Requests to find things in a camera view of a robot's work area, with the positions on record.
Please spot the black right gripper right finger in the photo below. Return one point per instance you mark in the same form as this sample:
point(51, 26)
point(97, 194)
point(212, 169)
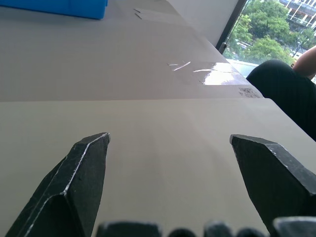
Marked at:
point(276, 182)

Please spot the black window frame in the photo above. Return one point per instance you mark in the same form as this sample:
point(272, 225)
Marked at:
point(230, 24)

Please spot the person in black clothing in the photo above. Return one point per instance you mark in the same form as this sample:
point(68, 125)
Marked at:
point(286, 91)

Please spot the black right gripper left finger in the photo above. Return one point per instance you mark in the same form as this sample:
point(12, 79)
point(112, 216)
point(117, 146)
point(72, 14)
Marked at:
point(71, 187)

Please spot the blue plastic bin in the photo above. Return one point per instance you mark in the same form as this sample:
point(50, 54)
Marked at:
point(53, 8)

